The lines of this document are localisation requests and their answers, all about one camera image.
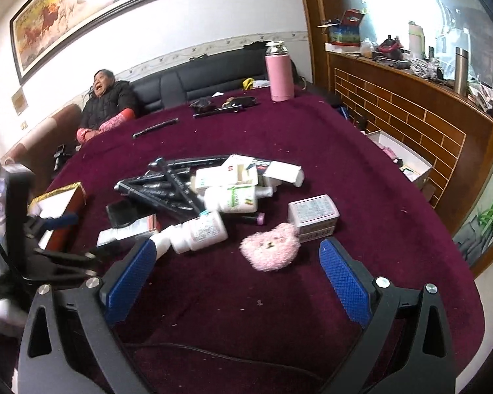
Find open cardboard box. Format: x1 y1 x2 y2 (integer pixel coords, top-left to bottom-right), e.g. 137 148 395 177
364 130 434 191

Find white bottle green label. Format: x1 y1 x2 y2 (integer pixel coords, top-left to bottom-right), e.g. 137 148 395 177
204 184 274 215

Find small white brown carton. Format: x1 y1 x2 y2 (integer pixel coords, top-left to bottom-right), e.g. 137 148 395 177
96 213 162 248

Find wall plaque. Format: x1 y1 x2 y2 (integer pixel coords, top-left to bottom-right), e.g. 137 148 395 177
12 87 29 116

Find black items near thermos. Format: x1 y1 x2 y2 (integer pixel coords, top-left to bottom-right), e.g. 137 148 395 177
192 104 244 119

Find small white box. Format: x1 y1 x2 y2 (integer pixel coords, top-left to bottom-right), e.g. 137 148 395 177
298 226 338 242

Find wooden sideboard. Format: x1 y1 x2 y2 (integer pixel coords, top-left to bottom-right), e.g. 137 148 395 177
298 0 493 214

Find silver thermos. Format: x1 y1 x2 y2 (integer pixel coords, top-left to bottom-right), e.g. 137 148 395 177
454 47 470 96

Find black case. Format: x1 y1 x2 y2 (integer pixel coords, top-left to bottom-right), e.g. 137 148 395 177
106 200 149 227

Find pink plush toy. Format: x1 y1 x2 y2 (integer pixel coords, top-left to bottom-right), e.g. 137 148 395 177
239 222 301 272

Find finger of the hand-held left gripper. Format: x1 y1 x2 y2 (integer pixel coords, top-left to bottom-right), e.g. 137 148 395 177
35 246 104 276
29 212 78 239

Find white nozzle bottle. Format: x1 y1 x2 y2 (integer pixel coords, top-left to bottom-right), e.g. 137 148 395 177
154 210 229 255

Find framed horse painting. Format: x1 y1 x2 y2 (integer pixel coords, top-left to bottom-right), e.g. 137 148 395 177
9 0 166 86

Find brown armchair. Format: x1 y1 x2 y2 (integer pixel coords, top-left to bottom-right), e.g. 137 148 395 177
0 104 83 169

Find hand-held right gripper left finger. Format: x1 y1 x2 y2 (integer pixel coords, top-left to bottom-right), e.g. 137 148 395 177
18 238 157 394

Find person's left hand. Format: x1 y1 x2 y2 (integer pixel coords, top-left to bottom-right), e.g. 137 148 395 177
0 289 27 337

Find red black appliance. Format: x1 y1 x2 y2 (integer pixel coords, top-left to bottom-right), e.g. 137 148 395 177
377 35 410 67

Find pile of black markers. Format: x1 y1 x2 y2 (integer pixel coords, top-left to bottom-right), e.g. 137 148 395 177
114 154 233 223

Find small black camera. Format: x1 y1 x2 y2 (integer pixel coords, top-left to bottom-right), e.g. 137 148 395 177
53 143 74 172

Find dark crumpled wrapper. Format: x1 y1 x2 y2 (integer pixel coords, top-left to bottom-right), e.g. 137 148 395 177
189 96 214 112

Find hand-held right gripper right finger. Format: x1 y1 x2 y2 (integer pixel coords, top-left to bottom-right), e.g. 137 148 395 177
318 239 457 394

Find pink thermos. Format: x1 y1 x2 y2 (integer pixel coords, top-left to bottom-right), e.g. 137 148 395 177
265 40 295 102

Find gold-edged box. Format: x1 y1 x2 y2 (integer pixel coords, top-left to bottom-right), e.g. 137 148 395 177
27 181 85 252

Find black marker green tip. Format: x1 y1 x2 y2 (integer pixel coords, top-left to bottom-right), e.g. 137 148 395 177
132 118 179 139

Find black cable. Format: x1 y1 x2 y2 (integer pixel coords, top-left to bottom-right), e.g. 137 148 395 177
135 342 325 374

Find blue white carton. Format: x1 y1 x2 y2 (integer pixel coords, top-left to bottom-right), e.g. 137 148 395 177
194 163 260 197

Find small grey label box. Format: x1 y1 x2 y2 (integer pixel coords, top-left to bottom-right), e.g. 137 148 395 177
288 194 340 230

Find colourful box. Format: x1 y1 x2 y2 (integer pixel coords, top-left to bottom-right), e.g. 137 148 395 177
328 9 365 47

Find black sofa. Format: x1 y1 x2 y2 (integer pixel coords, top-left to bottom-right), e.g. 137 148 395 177
129 42 313 119

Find bamboo painted panel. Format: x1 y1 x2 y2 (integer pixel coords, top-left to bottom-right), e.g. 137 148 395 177
452 168 493 275

